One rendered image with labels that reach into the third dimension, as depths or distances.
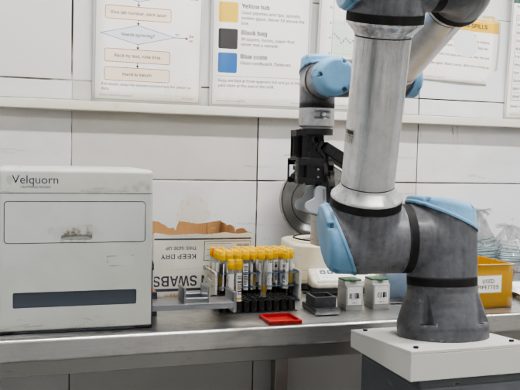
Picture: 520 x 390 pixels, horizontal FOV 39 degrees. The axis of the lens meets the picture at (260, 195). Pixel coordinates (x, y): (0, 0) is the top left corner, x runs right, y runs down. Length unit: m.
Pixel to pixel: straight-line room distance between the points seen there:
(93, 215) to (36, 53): 0.74
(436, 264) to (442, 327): 0.10
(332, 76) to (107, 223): 0.50
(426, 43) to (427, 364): 0.53
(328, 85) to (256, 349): 0.53
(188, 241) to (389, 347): 0.68
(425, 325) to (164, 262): 0.71
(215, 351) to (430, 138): 1.16
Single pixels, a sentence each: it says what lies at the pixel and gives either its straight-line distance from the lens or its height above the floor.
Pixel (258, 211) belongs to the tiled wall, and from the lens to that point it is 2.11.
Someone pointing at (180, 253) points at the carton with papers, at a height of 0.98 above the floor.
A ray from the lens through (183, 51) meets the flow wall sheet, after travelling 2.05.
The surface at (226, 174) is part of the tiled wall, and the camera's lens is 2.08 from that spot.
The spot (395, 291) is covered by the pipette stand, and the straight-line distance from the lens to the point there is 1.72.
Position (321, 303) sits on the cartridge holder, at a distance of 1.56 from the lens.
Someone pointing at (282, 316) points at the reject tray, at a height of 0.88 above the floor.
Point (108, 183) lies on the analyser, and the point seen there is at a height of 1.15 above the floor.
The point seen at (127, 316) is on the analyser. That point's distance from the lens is 1.41.
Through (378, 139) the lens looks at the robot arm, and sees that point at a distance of 1.12.
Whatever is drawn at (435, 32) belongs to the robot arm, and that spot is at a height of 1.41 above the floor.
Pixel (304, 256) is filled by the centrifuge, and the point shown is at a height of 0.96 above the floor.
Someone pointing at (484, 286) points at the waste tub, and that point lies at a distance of 1.72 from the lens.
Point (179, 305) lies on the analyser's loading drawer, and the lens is 1.43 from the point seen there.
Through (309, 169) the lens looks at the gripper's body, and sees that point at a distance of 1.52.
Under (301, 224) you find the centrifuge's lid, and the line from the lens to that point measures 2.09.
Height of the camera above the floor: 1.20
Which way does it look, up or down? 3 degrees down
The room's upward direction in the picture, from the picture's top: 1 degrees clockwise
